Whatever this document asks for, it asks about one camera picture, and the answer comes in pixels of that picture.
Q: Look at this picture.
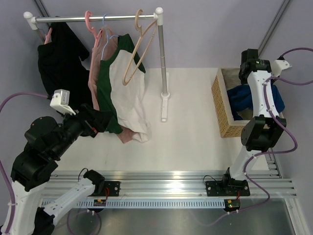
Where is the wooden hanger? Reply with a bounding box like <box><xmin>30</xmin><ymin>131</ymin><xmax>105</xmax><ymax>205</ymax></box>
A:
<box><xmin>121</xmin><ymin>9</ymin><xmax>158</xmax><ymax>86</ymax></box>

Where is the blue t shirt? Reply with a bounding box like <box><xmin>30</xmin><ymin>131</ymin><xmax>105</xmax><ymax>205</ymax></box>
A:
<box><xmin>227</xmin><ymin>85</ymin><xmax>285</xmax><ymax>120</ymax></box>

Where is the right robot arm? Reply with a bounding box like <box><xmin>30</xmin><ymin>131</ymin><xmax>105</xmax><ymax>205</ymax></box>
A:
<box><xmin>216</xmin><ymin>49</ymin><xmax>287</xmax><ymax>196</ymax></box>

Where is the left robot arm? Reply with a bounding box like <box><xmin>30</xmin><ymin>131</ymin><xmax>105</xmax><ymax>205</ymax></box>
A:
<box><xmin>1</xmin><ymin>105</ymin><xmax>113</xmax><ymax>235</ymax></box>

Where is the green and white shirt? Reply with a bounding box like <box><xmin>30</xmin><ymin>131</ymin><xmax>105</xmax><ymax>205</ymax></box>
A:
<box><xmin>97</xmin><ymin>34</ymin><xmax>150</xmax><ymax>142</ymax></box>

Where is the black t shirt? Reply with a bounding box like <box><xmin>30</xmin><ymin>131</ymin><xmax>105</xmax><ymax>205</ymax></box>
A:
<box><xmin>37</xmin><ymin>16</ymin><xmax>101</xmax><ymax>138</ymax></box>

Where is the pink shirt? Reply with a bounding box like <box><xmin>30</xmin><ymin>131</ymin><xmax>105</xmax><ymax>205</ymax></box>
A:
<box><xmin>88</xmin><ymin>26</ymin><xmax>137</xmax><ymax>144</ymax></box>

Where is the pink hanger under black shirt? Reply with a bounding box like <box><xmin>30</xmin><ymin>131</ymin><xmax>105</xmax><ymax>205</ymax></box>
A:
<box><xmin>44</xmin><ymin>27</ymin><xmax>53</xmax><ymax>45</ymax></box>

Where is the metal clothes rack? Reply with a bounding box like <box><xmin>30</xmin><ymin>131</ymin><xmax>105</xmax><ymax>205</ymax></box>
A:
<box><xmin>23</xmin><ymin>7</ymin><xmax>170</xmax><ymax>122</ymax></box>

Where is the wicker basket with liner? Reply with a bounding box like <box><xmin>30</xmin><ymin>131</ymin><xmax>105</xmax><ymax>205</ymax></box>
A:
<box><xmin>211</xmin><ymin>67</ymin><xmax>286</xmax><ymax>138</ymax></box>

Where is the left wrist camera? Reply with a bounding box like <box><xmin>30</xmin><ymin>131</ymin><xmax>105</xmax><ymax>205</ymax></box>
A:
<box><xmin>50</xmin><ymin>89</ymin><xmax>76</xmax><ymax>115</ymax></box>

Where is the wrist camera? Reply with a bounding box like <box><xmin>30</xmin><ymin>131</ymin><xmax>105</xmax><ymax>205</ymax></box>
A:
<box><xmin>271</xmin><ymin>58</ymin><xmax>292</xmax><ymax>77</ymax></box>
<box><xmin>50</xmin><ymin>89</ymin><xmax>76</xmax><ymax>115</ymax></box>

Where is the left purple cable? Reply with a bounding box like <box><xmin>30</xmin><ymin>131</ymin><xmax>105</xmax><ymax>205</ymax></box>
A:
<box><xmin>0</xmin><ymin>92</ymin><xmax>52</xmax><ymax>233</ymax></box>

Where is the purple cable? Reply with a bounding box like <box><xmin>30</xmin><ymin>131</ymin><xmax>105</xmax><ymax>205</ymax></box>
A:
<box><xmin>244</xmin><ymin>47</ymin><xmax>313</xmax><ymax>204</ymax></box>
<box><xmin>0</xmin><ymin>92</ymin><xmax>52</xmax><ymax>233</ymax></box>

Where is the slotted cable duct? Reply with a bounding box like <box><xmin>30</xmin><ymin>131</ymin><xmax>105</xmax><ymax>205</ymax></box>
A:
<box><xmin>74</xmin><ymin>198</ymin><xmax>225</xmax><ymax>209</ymax></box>

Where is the light blue wire hanger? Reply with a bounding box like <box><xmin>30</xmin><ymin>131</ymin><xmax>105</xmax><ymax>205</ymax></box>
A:
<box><xmin>101</xmin><ymin>14</ymin><xmax>118</xmax><ymax>60</ymax></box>

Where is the aluminium mounting rail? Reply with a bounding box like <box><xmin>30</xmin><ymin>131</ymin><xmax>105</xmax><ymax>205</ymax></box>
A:
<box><xmin>43</xmin><ymin>158</ymin><xmax>297</xmax><ymax>198</ymax></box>

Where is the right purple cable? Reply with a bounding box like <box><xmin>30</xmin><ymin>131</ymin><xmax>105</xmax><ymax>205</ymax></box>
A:
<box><xmin>244</xmin><ymin>47</ymin><xmax>313</xmax><ymax>204</ymax></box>

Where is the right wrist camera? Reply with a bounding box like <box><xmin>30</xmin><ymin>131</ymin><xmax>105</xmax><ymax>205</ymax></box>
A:
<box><xmin>271</xmin><ymin>58</ymin><xmax>292</xmax><ymax>77</ymax></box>

